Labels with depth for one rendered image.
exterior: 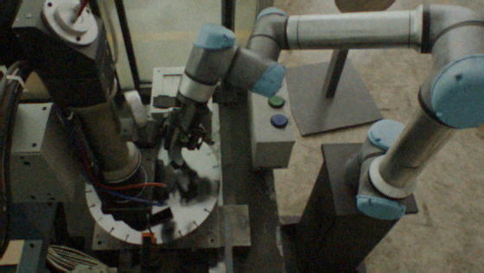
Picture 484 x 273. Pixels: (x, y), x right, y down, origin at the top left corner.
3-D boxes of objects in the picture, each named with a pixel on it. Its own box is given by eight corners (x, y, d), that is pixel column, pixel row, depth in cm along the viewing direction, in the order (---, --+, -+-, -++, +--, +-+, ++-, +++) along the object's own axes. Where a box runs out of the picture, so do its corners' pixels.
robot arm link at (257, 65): (293, 47, 85) (245, 27, 85) (283, 85, 79) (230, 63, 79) (279, 71, 92) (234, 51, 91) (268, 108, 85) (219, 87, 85)
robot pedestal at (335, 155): (353, 214, 196) (410, 122, 136) (372, 299, 172) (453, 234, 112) (271, 218, 195) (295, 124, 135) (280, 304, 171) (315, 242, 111)
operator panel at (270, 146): (246, 98, 141) (249, 68, 129) (278, 98, 141) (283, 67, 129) (252, 169, 125) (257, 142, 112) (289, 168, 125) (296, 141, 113)
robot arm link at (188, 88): (177, 66, 87) (210, 70, 91) (171, 85, 89) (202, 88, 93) (192, 84, 81) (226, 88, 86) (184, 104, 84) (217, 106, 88)
